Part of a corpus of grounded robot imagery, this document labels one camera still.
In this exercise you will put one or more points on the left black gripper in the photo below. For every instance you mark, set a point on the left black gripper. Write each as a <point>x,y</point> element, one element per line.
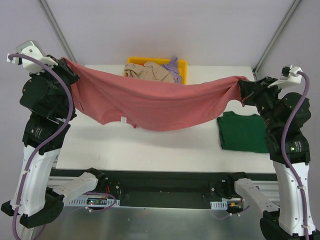
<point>64,70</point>

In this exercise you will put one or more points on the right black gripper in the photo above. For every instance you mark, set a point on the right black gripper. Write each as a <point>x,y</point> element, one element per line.
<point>252,89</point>

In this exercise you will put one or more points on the green t shirt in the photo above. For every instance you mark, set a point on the green t shirt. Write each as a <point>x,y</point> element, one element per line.
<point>242,133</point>

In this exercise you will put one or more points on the pink t shirt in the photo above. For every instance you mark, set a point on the pink t shirt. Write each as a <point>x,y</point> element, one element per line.
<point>150,105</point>

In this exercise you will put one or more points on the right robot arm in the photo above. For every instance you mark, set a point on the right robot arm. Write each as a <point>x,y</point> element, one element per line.
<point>289,152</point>

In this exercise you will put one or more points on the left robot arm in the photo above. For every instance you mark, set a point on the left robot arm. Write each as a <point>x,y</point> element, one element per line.
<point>47,95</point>

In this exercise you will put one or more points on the yellow plastic bin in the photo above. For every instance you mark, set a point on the yellow plastic bin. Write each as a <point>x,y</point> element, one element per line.
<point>182,64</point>

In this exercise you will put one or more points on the beige t shirt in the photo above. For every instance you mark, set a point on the beige t shirt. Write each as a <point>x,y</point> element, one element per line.
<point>150,71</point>

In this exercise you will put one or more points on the purple t shirt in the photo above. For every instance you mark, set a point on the purple t shirt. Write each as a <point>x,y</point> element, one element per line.
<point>172,68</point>

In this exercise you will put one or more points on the left aluminium frame post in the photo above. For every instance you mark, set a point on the left aluminium frame post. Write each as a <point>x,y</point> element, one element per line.
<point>45,7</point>

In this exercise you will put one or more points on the aluminium frame post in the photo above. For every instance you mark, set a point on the aluminium frame post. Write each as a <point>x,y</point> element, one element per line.
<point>295,4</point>
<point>45,7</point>

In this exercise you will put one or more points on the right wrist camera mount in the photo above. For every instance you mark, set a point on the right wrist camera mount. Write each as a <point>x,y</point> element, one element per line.
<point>289,77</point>

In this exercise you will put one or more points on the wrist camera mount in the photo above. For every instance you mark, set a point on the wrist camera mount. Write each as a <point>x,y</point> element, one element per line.
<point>31,49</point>
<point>289,77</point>

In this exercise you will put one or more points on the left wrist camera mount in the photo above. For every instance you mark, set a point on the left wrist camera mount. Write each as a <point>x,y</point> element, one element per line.
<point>31,49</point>

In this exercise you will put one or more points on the right aluminium frame post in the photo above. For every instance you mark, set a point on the right aluminium frame post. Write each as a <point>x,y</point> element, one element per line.
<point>295,4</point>

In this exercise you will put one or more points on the right white cable duct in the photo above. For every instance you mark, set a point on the right white cable duct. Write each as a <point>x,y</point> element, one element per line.
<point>219,205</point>

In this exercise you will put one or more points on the white cable duct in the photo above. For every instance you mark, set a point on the white cable duct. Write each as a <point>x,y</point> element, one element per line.
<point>94,202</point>
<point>219,205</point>

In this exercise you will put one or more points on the left white cable duct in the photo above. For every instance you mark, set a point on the left white cable duct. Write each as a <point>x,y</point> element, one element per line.
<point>94,202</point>

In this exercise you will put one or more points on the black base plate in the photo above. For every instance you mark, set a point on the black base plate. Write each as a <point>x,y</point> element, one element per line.
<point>166,189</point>

